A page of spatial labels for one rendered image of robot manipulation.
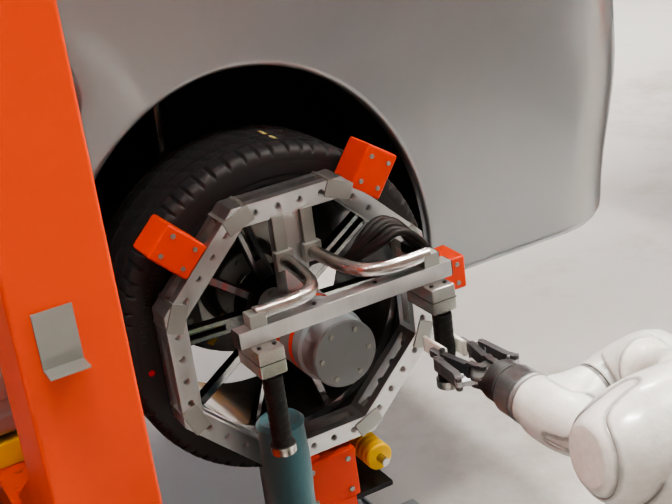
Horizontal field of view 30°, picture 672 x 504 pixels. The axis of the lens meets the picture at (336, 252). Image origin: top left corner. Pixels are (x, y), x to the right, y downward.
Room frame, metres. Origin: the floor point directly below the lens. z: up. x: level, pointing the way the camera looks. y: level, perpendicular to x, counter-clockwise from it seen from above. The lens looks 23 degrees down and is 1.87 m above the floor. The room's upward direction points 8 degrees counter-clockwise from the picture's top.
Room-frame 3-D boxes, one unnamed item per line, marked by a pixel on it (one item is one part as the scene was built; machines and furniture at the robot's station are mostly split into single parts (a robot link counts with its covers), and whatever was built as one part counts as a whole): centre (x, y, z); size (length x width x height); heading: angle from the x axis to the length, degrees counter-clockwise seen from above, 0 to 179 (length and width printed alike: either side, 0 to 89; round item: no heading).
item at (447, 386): (2.01, -0.17, 0.83); 0.04 x 0.04 x 0.16
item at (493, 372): (1.87, -0.24, 0.83); 0.09 x 0.08 x 0.07; 26
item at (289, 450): (1.86, 0.13, 0.83); 0.04 x 0.04 x 0.16
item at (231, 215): (2.14, 0.09, 0.85); 0.54 x 0.07 x 0.54; 116
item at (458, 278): (2.29, -0.19, 0.85); 0.09 x 0.08 x 0.07; 116
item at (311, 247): (2.08, -0.06, 1.03); 0.19 x 0.18 x 0.11; 26
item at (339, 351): (2.08, 0.05, 0.85); 0.21 x 0.14 x 0.14; 26
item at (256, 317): (1.99, 0.12, 1.03); 0.19 x 0.18 x 0.11; 26
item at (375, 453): (2.29, 0.02, 0.51); 0.29 x 0.06 x 0.06; 26
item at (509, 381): (1.80, -0.27, 0.83); 0.09 x 0.06 x 0.09; 116
